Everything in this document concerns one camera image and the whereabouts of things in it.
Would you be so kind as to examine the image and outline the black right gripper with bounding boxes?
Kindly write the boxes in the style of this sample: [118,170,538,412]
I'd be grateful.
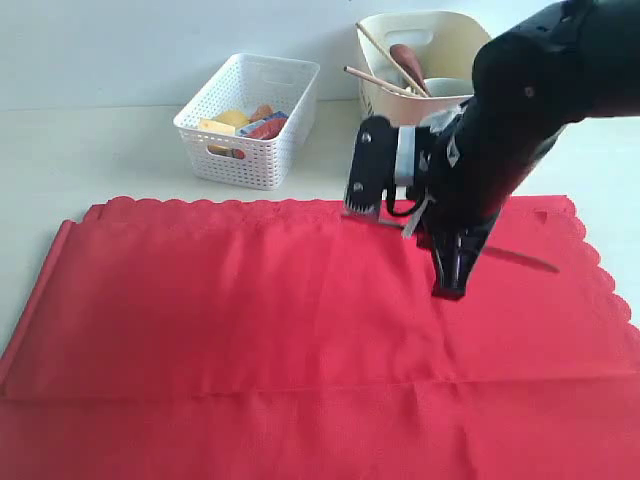
[407,97,565,300]

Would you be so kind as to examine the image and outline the silver table knife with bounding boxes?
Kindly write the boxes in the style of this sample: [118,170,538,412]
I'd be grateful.
[370,215,559,273]

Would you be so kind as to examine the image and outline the pale green ceramic bowl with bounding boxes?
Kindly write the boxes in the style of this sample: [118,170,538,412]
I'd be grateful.
[424,77,474,98]

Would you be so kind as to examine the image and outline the brown wooden spoon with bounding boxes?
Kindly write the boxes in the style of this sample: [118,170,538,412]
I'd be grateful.
[389,44,425,82]

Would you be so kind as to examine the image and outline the red sausage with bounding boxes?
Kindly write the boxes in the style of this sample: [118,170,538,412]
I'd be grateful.
[246,118,286,140]

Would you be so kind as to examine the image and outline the blue white milk carton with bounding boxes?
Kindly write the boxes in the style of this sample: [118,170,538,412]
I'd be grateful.
[236,111,288,137]

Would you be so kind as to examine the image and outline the wooden chopstick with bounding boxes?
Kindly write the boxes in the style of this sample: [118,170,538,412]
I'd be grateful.
[343,66,424,98]
[355,22,429,98]

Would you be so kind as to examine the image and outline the yellow lemon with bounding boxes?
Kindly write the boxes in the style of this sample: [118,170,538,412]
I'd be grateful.
[214,109,250,129]

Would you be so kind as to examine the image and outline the yellow cheese wedge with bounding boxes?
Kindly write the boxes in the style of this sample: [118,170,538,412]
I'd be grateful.
[198,118,236,136]

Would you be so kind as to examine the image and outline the cream plastic bin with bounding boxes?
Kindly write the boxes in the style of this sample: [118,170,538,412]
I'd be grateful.
[359,11,490,126]

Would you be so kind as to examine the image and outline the white perforated plastic basket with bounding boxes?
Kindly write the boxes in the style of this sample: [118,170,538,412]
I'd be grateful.
[173,53,320,190]

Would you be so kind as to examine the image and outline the red scalloped table cloth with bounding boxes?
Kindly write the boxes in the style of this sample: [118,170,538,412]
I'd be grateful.
[1,196,639,479]

